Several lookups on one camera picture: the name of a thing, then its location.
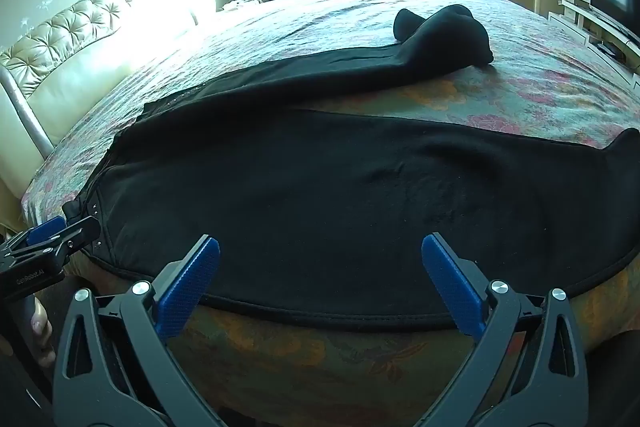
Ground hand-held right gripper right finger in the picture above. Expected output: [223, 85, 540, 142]
[421, 232, 608, 427]

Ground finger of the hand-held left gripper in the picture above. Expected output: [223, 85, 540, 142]
[25, 215, 68, 248]
[47, 216, 101, 258]

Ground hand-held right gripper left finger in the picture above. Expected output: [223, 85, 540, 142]
[52, 234, 236, 427]

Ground black pants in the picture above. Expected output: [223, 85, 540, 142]
[75, 5, 640, 333]

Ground person's left hand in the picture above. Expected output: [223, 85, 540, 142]
[29, 296, 57, 369]

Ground cream tufted headboard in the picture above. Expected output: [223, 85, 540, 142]
[0, 0, 201, 218]

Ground bed with floral bedspread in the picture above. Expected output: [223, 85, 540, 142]
[20, 0, 640, 427]

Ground cream television stand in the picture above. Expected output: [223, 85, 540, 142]
[547, 0, 640, 75]

